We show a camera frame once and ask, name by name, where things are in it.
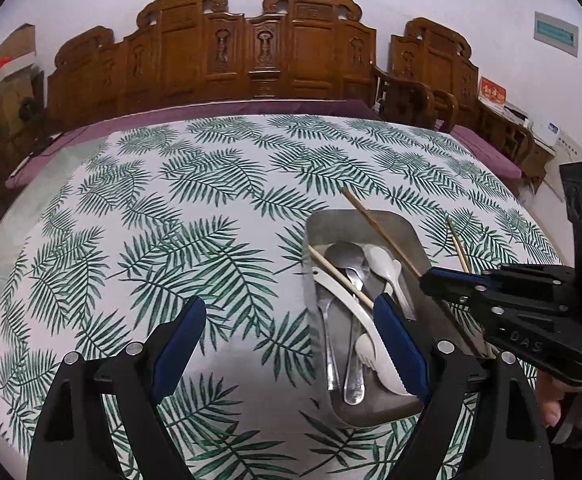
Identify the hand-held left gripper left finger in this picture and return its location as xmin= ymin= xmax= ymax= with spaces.
xmin=26 ymin=296 xmax=208 ymax=480

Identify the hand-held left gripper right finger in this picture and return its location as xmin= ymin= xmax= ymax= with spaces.
xmin=372 ymin=294 xmax=556 ymax=480

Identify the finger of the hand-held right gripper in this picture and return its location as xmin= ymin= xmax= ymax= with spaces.
xmin=453 ymin=287 xmax=576 ymax=328
xmin=420 ymin=266 xmax=578 ymax=295

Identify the white plastic fork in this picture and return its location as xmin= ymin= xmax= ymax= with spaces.
xmin=353 ymin=332 xmax=379 ymax=373

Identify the brown wooden chopstick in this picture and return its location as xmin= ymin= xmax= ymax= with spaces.
xmin=342 ymin=187 xmax=422 ymax=279
xmin=445 ymin=216 xmax=496 ymax=361

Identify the metal spoon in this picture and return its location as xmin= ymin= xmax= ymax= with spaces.
xmin=321 ymin=241 xmax=369 ymax=393
xmin=343 ymin=267 xmax=369 ymax=406

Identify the white plastic spoon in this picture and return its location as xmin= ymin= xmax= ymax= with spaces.
xmin=362 ymin=244 xmax=416 ymax=321

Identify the white plastic knife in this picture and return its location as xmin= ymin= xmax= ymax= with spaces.
xmin=312 ymin=269 xmax=412 ymax=396

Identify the metal tray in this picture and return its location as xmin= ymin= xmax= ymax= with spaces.
xmin=303 ymin=209 xmax=489 ymax=428

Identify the pale wooden chopstick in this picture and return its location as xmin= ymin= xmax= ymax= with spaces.
xmin=309 ymin=245 xmax=376 ymax=309

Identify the person's right hand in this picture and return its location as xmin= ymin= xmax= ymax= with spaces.
xmin=536 ymin=374 xmax=574 ymax=430

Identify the purple chair cushion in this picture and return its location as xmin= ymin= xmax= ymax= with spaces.
xmin=436 ymin=122 xmax=524 ymax=181

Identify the white box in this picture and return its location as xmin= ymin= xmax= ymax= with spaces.
xmin=528 ymin=115 xmax=562 ymax=148

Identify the carved wooden armchair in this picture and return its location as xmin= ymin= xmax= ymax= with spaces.
xmin=373 ymin=17 xmax=536 ymax=186

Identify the carved wooden sofa bench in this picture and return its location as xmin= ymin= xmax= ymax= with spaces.
xmin=46 ymin=0 xmax=386 ymax=121

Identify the large cardboard box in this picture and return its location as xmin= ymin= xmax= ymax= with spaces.
xmin=0 ymin=77 xmax=46 ymax=151

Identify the red wall sign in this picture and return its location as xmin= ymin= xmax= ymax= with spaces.
xmin=478 ymin=76 xmax=508 ymax=113

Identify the green wall sign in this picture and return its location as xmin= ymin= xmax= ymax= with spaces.
xmin=533 ymin=10 xmax=580 ymax=58

